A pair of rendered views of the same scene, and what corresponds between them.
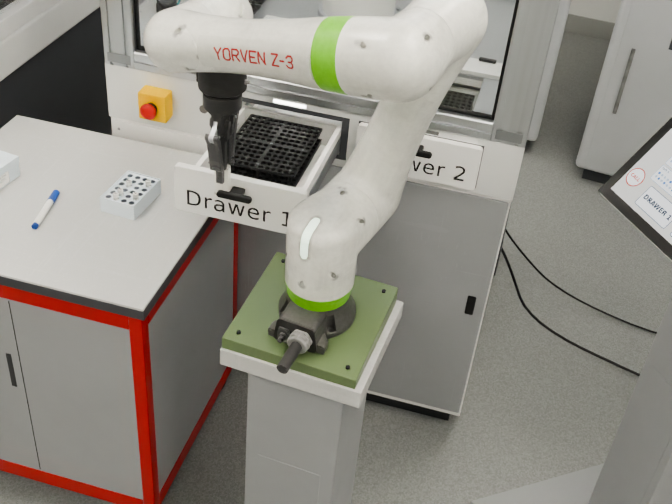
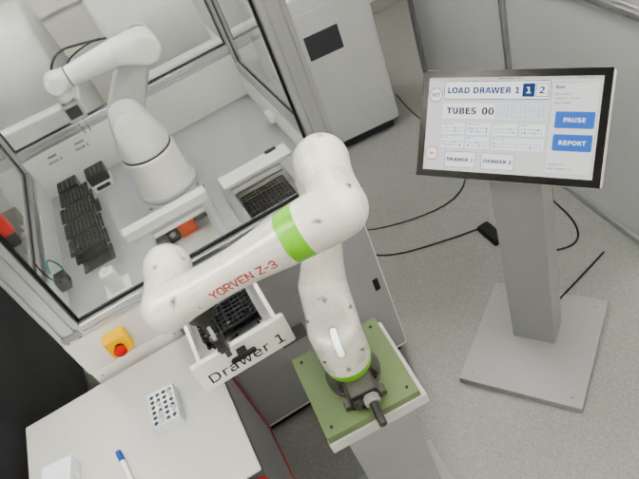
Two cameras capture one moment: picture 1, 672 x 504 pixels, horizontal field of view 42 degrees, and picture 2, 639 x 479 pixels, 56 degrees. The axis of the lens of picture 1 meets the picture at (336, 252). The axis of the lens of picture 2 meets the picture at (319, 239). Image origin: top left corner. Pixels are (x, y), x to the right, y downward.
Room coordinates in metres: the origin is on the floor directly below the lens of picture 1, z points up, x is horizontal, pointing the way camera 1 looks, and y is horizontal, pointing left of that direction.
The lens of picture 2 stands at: (0.36, 0.33, 2.12)
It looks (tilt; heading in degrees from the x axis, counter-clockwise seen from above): 41 degrees down; 338
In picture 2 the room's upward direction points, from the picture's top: 24 degrees counter-clockwise
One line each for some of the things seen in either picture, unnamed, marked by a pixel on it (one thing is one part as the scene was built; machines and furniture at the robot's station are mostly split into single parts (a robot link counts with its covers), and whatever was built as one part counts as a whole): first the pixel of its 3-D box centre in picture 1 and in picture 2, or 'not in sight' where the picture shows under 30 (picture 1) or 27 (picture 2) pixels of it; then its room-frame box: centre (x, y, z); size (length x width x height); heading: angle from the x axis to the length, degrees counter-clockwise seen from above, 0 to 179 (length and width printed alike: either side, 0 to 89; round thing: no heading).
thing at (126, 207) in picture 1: (131, 194); (164, 408); (1.64, 0.47, 0.78); 0.12 x 0.08 x 0.04; 164
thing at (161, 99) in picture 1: (155, 104); (118, 342); (1.89, 0.47, 0.88); 0.07 x 0.05 x 0.07; 78
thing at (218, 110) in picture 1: (222, 111); (203, 316); (1.51, 0.24, 1.09); 0.08 x 0.07 x 0.09; 168
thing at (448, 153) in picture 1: (416, 156); not in sight; (1.78, -0.16, 0.87); 0.29 x 0.02 x 0.11; 78
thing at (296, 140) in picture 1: (271, 155); (222, 309); (1.73, 0.17, 0.87); 0.22 x 0.18 x 0.06; 168
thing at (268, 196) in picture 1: (240, 199); (243, 352); (1.53, 0.21, 0.87); 0.29 x 0.02 x 0.11; 78
